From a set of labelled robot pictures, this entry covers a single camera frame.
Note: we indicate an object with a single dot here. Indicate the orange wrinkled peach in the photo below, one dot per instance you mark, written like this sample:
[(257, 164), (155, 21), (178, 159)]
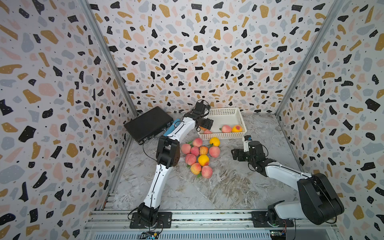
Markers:
[(203, 150)]

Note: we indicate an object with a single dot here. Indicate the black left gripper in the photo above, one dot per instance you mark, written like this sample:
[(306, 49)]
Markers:
[(209, 123)]

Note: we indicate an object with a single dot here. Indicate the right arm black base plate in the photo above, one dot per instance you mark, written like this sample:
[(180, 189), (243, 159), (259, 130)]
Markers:
[(266, 219)]

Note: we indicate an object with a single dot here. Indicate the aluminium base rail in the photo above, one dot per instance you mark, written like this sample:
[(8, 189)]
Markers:
[(203, 225)]

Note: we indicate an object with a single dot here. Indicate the yellow pink peach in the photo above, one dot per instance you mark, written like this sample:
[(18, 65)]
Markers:
[(237, 129)]

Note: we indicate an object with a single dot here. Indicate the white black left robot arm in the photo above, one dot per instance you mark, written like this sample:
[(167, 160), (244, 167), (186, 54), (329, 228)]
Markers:
[(167, 157)]

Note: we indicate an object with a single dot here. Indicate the black ribbed metal case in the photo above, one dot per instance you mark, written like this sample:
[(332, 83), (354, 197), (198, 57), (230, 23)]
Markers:
[(148, 125)]

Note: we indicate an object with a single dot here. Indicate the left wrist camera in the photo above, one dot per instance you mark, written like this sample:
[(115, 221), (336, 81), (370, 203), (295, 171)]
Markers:
[(202, 108)]

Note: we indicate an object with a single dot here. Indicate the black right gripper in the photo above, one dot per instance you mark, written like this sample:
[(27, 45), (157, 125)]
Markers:
[(236, 151)]

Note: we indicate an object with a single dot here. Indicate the white perforated plastic basket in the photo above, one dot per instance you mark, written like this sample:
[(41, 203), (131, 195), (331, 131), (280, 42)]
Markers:
[(221, 117)]

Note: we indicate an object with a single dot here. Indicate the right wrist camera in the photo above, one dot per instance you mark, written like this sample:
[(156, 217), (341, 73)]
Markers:
[(246, 140)]

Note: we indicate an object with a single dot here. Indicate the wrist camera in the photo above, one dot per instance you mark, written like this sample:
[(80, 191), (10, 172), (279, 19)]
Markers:
[(202, 108), (246, 140)]

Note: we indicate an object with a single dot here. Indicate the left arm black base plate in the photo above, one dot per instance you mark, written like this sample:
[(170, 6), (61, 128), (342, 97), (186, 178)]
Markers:
[(161, 220)]

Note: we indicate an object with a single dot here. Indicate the dark pink wrinkled peach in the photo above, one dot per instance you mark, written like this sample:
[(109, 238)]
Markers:
[(195, 151)]

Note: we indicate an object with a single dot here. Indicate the large pink peach left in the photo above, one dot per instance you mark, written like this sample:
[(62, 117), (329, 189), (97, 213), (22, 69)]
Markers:
[(186, 149)]

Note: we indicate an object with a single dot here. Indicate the light blue plastic tube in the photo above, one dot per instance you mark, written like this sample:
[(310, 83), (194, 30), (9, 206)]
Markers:
[(173, 126)]

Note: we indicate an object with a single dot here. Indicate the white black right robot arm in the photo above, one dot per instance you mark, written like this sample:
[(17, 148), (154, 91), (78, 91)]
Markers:
[(318, 201)]

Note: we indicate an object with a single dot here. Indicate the orange pink front peach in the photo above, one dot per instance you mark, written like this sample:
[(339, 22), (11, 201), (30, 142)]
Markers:
[(196, 168)]

